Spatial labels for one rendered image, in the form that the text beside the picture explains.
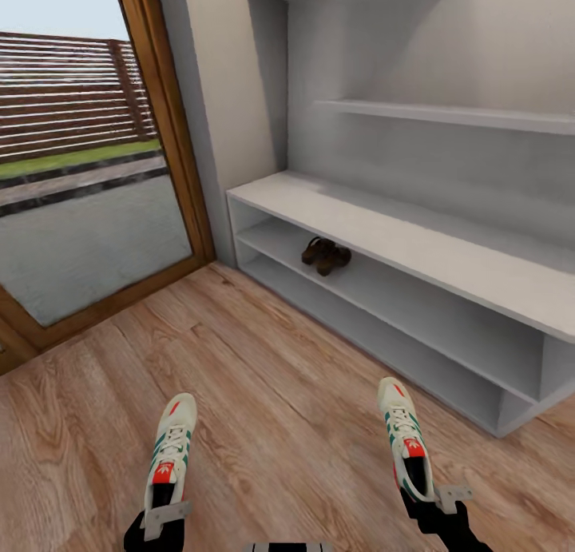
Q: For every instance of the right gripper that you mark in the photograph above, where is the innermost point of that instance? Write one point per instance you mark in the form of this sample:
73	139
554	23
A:
432	520

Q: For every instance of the gym shoe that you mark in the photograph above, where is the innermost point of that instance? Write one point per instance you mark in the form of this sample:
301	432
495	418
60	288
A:
170	458
411	460

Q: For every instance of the sandal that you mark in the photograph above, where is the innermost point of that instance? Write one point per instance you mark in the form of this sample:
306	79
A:
340	258
319	248

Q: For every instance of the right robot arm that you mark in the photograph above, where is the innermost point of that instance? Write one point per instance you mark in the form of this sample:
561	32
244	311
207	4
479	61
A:
447	517

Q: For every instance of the door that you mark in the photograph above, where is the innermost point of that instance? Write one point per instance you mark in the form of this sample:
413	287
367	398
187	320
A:
100	201

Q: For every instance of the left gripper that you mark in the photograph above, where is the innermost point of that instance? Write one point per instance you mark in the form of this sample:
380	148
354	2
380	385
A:
171	539

